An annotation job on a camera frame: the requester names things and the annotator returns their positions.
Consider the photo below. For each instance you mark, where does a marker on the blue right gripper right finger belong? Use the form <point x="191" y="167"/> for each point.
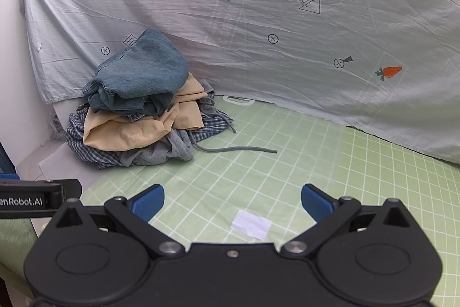
<point x="317" y="203"/>

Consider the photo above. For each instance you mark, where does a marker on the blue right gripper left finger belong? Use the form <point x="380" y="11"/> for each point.
<point x="147" y="203"/>

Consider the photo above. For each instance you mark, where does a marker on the blue denim jeans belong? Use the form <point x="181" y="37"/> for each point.
<point x="141" y="79"/>

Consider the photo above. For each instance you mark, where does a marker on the blue plaid shirt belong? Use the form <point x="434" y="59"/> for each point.
<point x="102" y="159"/>

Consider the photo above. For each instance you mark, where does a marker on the white paper label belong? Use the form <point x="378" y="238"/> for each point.
<point x="251" y="225"/>

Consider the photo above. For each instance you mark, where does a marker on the green grid cutting mat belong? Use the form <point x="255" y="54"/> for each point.
<point x="260" y="166"/>

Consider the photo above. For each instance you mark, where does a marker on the beige garment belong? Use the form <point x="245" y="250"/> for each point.
<point x="108" y="131"/>

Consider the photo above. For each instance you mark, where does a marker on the grey printed carrot sheet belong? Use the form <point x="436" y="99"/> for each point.
<point x="386" y="67"/>

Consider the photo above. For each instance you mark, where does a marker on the grey hoodie with drawstring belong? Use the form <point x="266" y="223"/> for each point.
<point x="198" y="120"/>

